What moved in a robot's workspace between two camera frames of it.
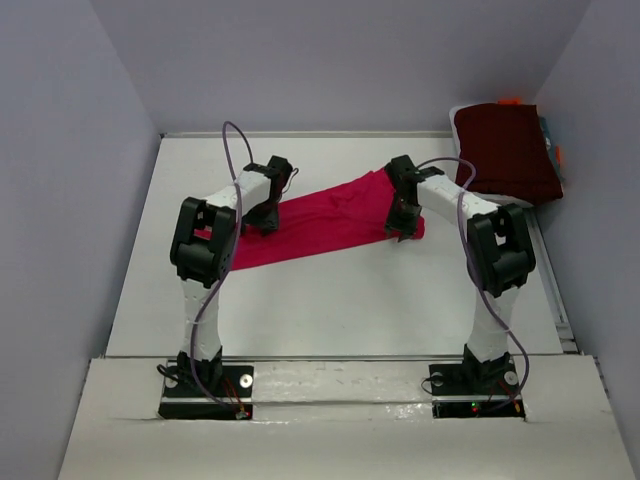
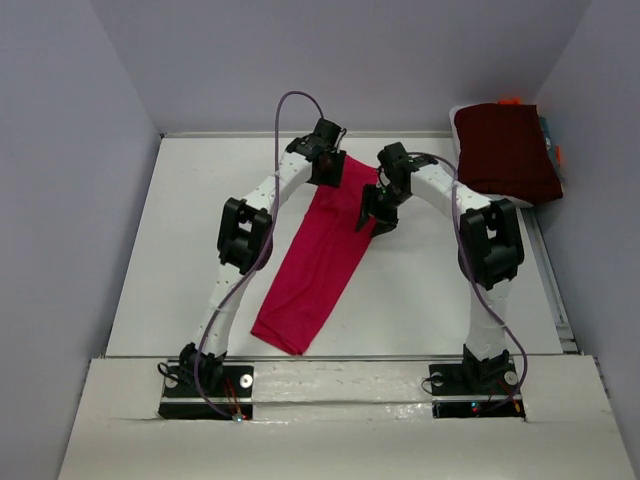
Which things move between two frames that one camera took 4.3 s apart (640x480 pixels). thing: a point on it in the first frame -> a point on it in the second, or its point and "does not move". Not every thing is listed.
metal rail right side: x=563 y=318 does not move
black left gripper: x=267 y=224 -> x=333 y=177
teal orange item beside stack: x=554 y=151 does not move
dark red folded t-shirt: x=506 y=144 does not move
